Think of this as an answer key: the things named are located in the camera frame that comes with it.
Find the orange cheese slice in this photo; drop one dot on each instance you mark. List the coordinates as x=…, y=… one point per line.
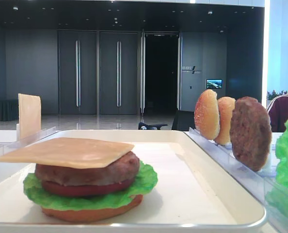
x=79, y=153

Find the brown meat patty on tray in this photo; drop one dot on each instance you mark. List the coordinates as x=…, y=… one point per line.
x=125, y=168

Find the red tomato slice in burger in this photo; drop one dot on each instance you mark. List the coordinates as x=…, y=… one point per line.
x=85, y=190

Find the brown meat patty standing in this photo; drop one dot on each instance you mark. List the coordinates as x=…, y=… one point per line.
x=250, y=133

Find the pale yellow cheese slice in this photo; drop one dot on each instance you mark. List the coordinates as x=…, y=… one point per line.
x=29, y=115

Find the black office chair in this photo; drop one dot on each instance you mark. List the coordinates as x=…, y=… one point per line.
x=178, y=121

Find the bun top standing outer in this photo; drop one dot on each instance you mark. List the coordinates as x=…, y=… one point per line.
x=206, y=115

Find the bun standing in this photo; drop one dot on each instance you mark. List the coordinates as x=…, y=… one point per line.
x=226, y=105
x=206, y=115

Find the open glass door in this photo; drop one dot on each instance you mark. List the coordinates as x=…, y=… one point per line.
x=142, y=77

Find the dark double door middle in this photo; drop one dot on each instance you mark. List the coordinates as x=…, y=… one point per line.
x=118, y=73

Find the dark double door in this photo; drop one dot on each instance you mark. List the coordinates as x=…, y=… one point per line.
x=118, y=73
x=77, y=72

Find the bun top standing inner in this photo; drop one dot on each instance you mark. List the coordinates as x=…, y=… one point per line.
x=226, y=105

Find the dark double door left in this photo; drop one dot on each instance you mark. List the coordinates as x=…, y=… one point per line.
x=77, y=72

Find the cream rectangular metal tray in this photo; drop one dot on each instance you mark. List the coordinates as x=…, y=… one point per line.
x=193, y=194

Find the bottom bun in burger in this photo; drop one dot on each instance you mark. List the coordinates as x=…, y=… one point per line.
x=92, y=215

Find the person in maroon jacket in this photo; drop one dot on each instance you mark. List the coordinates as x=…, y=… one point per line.
x=278, y=113

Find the small wall screen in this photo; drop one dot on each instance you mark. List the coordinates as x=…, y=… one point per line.
x=214, y=83

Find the clear left long rail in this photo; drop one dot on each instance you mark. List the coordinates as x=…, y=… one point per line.
x=8, y=147

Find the clear long rail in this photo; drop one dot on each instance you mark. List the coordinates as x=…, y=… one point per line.
x=261, y=185
x=8, y=147

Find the clear right long rail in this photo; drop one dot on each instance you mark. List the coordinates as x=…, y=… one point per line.
x=261, y=185

